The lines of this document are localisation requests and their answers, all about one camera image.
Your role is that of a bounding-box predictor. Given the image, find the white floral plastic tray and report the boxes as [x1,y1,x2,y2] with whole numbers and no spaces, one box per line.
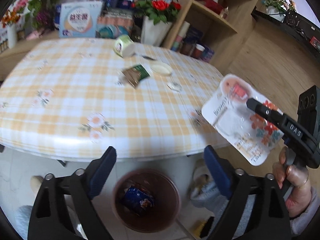
[201,74,284,166]

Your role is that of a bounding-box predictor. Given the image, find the small white round packet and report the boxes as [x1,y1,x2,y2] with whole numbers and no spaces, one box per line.
[167,82,182,93]

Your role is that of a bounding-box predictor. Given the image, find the green gold foil bag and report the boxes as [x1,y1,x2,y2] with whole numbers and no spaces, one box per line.
[121,64,150,88]

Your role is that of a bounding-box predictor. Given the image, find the green paper noodle cup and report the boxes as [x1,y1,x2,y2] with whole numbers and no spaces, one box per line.
[113,35,135,58]

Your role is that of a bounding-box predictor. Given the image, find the blue cardboard box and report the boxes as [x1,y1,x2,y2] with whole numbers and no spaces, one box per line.
[124,186,154,210]

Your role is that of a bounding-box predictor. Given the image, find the black plastic fork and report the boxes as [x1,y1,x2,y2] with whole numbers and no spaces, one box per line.
[135,53,157,61]

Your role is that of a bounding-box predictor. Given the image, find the dark red trash bin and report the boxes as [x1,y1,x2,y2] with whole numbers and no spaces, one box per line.
[111,168,181,233]

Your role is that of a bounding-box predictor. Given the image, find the person's right hand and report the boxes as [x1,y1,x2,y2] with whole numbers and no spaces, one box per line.
[272,147,312,218]

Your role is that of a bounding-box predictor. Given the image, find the orange plaid tablecloth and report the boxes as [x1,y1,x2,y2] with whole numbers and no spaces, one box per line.
[1,38,227,161]

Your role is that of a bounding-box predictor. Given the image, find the small purple blue box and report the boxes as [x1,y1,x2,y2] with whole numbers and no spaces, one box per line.
[200,46,214,63]

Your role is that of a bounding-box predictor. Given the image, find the red cup white rim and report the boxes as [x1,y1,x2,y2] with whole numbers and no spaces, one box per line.
[191,44,205,59]

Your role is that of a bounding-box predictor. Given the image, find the dark brown cup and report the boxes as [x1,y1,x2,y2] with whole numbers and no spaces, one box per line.
[180,43,194,56]

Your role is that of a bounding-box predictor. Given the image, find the pink flowers in white pot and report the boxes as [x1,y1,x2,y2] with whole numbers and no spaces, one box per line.
[262,0,296,22]

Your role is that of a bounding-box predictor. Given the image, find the small glass bottle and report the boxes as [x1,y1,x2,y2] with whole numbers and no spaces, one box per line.
[220,7,229,20]

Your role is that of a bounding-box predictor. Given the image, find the low wooden cabinet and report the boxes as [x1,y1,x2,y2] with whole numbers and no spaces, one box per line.
[0,31,59,82]

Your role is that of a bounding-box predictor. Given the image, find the stack of pastel cups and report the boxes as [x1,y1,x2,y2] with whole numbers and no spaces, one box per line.
[171,21,190,51]

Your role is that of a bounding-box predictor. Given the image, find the white angular flower vase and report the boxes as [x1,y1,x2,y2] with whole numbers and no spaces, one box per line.
[140,16,172,47]

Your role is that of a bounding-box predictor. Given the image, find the pink teal gift box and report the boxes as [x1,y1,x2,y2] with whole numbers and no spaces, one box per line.
[95,16,133,39]

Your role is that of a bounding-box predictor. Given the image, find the wooden shelf unit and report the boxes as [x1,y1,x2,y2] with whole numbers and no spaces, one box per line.
[162,0,258,74]

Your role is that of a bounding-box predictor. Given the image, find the white blue probiotic box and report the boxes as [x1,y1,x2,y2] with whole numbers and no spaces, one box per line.
[59,1,103,38]

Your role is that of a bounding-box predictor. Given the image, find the red basket on shelf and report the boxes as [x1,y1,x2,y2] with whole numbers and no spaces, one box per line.
[196,0,228,15]

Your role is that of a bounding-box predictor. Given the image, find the red rose bouquet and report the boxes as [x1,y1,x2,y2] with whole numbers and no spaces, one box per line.
[131,0,182,25]

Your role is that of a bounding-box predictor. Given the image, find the small white vase orange flowers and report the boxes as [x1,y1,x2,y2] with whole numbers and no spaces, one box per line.
[1,10,21,49]

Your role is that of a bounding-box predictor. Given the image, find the pink cherry blossom bouquet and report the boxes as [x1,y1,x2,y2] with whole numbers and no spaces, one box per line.
[10,0,60,30]

